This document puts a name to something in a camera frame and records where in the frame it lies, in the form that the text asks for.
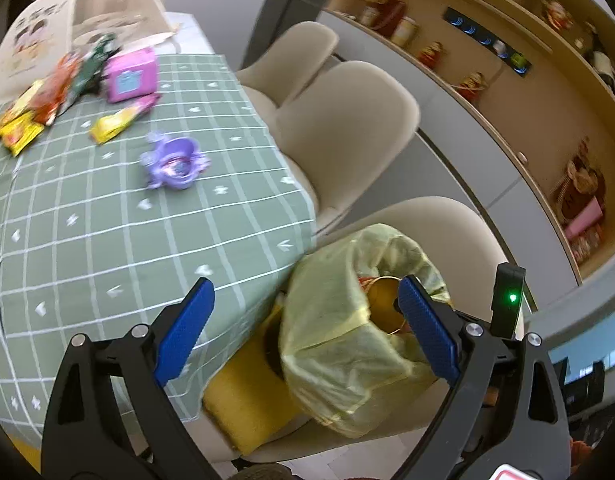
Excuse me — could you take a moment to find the yellow pink snack bar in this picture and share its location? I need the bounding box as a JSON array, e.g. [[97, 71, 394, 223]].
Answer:
[[91, 93, 161, 145]]

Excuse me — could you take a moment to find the yellow snack packet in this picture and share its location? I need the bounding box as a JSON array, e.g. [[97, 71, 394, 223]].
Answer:
[[0, 79, 45, 157]]

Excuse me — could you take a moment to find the orange red snack packet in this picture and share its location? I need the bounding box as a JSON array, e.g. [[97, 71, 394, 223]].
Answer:
[[30, 51, 82, 126]]

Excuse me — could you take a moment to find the green white snack packet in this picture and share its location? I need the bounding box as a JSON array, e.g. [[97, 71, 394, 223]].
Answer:
[[58, 32, 120, 115]]

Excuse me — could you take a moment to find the yellow plastic trash bag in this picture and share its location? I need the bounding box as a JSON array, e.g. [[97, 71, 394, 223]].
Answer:
[[280, 223, 451, 439]]

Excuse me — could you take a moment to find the near beige chair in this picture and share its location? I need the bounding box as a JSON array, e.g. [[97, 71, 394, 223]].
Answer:
[[184, 195, 527, 466]]

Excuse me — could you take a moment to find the beige chair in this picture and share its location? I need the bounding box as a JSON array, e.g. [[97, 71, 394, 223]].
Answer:
[[184, 195, 527, 466], [236, 21, 339, 108], [270, 61, 420, 236]]

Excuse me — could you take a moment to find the yellow seat cushion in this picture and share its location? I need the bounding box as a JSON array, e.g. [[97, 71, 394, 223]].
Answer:
[[202, 304, 309, 455]]

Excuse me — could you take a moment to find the black power outlet strip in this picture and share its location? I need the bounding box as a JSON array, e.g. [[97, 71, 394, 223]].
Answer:
[[443, 6, 532, 77]]

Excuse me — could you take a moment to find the middle beige chair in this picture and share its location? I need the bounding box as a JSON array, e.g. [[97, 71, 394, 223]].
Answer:
[[270, 61, 420, 236]]

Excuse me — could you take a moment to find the green checked tablecloth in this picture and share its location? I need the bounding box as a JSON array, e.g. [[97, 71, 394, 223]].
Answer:
[[0, 54, 316, 446]]

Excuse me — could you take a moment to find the red figurine on counter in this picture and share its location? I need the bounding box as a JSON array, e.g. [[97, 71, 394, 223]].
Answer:
[[416, 41, 443, 70]]

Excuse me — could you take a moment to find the purple toy carriage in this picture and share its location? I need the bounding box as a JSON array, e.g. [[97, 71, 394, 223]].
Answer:
[[140, 131, 211, 191]]

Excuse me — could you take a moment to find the yellow cup with lid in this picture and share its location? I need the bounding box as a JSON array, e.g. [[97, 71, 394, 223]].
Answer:
[[390, 16, 419, 49]]

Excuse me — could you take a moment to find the far beige chair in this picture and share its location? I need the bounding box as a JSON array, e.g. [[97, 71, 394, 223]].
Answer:
[[236, 21, 339, 108]]

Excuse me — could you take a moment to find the pink toy box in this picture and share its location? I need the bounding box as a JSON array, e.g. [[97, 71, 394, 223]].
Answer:
[[104, 47, 159, 103]]

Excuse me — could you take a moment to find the mesh food cover tent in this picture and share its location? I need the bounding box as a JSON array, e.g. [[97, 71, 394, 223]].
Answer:
[[0, 0, 176, 103]]

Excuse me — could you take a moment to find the wooden wall shelf unit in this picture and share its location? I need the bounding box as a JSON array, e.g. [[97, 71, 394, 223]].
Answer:
[[319, 0, 615, 306]]

